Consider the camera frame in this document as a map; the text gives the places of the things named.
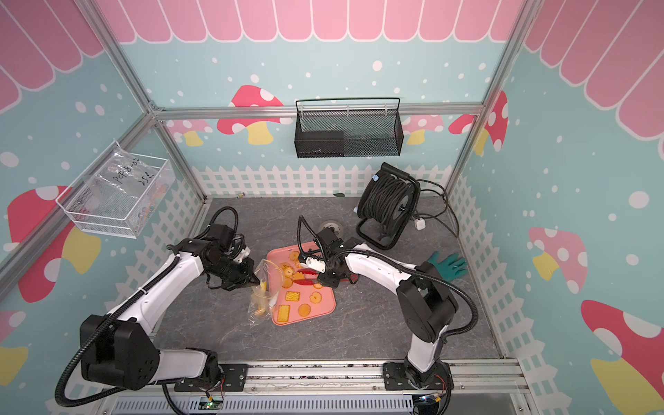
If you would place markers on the pink plastic tray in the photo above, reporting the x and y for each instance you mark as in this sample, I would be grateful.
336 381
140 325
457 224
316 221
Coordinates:
321 299

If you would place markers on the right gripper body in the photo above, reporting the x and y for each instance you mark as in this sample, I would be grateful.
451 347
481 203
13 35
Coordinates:
328 277

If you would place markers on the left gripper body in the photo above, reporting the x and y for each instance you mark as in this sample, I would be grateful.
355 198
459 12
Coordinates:
233 274

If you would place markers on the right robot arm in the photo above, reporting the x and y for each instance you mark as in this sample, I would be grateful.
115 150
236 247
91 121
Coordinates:
433 308

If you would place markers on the clear resealable bag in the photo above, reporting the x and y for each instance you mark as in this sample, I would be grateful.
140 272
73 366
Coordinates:
264 295

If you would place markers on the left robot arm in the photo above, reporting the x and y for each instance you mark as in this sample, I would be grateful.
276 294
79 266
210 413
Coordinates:
116 350

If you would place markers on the green rubber glove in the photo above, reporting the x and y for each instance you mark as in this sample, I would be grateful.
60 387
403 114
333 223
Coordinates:
451 268

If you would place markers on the clear tape roll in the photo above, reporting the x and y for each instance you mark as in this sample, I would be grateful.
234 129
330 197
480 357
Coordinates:
335 225

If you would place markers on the black mesh wall basket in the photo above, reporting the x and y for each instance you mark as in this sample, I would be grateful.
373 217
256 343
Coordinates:
350 127

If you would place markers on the black cable reel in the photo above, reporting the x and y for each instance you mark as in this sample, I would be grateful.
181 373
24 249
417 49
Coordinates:
390 199

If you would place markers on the red metal tongs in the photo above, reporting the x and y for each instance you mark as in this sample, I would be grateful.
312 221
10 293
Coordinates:
311 277

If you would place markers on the clear wire wall basket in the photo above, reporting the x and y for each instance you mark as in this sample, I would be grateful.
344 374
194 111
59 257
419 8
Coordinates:
118 193

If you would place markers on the rectangular cracker cookie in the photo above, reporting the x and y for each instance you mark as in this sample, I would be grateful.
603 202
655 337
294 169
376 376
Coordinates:
283 314

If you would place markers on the white power plug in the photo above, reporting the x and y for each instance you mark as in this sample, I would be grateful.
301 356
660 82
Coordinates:
419 224

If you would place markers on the round cookie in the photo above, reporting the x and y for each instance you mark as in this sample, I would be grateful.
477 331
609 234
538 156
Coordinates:
304 310

